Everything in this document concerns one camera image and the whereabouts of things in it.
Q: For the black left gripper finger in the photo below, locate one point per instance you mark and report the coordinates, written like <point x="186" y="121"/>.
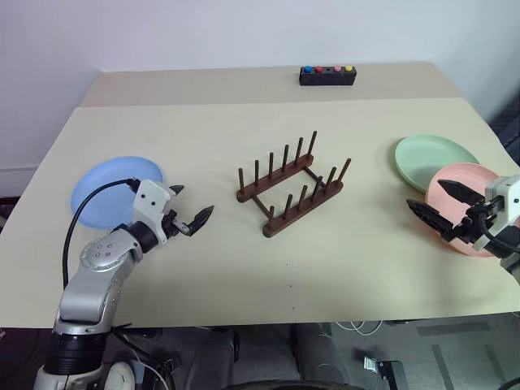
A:
<point x="178" y="189"/>
<point x="201" y="217"/>

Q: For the blue plate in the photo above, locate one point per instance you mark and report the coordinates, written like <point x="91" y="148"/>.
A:
<point x="105" y="178"/>

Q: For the brown wooden dish rack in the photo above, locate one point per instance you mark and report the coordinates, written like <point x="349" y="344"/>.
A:
<point x="284" y="185"/>

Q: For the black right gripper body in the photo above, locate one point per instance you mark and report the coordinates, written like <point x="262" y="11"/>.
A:
<point x="473" y="221"/>

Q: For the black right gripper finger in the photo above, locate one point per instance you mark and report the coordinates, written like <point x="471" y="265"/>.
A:
<point x="463" y="192"/>
<point x="430" y="215"/>

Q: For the black button box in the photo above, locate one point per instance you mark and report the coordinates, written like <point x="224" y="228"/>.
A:
<point x="327" y="79"/>

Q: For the pink-red plate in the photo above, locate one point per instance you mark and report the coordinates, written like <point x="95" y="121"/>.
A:
<point x="467" y="172"/>

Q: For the dark rounded shape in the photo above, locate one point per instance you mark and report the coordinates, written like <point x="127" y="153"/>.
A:
<point x="317" y="353"/>
<point x="215" y="357"/>

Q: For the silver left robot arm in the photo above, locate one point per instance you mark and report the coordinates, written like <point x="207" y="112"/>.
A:
<point x="89" y="284"/>

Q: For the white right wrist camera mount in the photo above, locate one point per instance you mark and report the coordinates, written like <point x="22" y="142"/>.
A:
<point x="505" y="189"/>

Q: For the green plate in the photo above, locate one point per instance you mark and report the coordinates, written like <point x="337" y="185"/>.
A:
<point x="426" y="156"/>

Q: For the metal bracket on floor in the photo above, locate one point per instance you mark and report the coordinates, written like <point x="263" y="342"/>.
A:
<point x="384" y="367"/>

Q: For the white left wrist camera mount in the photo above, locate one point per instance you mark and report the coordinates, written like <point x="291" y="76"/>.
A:
<point x="150" y="197"/>

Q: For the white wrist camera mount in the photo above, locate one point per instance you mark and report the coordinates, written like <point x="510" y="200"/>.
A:
<point x="150" y="197"/>
<point x="505" y="189"/>

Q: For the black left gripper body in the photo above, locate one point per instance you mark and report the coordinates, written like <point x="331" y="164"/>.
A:
<point x="174" y="225"/>

